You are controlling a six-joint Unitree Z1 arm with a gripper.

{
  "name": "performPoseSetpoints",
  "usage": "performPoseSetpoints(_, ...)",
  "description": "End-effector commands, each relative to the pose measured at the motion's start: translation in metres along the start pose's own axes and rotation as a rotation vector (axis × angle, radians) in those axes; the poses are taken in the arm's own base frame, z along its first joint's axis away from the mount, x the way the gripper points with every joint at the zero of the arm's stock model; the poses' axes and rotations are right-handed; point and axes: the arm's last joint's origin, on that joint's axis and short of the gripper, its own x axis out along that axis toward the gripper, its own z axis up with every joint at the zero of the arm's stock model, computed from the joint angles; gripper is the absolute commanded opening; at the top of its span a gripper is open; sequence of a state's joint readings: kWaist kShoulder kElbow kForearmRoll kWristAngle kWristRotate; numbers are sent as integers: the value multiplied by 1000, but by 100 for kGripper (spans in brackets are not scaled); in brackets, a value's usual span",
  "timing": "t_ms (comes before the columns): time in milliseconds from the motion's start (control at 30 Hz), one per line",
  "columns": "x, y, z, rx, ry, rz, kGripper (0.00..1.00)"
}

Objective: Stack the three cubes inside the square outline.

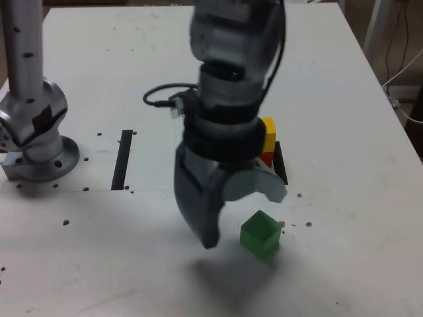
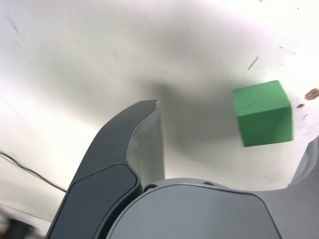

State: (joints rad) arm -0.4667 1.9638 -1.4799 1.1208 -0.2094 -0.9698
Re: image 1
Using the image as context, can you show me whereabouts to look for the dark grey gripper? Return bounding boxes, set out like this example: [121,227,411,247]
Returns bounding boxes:
[173,141,288,250]

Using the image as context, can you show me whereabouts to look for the green cube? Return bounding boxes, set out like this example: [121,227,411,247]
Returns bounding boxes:
[239,209,283,260]

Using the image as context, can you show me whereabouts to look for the red cube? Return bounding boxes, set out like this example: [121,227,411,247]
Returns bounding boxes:
[259,151,275,169]

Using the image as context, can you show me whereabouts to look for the yellow cube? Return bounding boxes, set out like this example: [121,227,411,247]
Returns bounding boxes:
[259,116,277,155]

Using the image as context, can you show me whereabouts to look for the black tape square outline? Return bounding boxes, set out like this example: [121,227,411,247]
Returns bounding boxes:
[272,141,289,184]

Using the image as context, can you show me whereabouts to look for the black tape strip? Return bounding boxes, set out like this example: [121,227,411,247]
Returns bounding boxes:
[110,129,134,192]

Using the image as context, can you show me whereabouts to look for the white metal stand leg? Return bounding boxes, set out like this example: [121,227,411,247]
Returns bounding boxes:
[362,0,386,69]

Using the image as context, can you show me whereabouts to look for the gripper-mounted camera box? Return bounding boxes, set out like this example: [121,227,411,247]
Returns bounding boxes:
[168,87,200,119]

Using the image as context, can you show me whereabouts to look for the white cable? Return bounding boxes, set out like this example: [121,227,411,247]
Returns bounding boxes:
[381,48,423,88]
[383,87,423,123]

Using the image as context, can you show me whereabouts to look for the thin black hanging cable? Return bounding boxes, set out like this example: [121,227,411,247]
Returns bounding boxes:
[385,0,410,87]

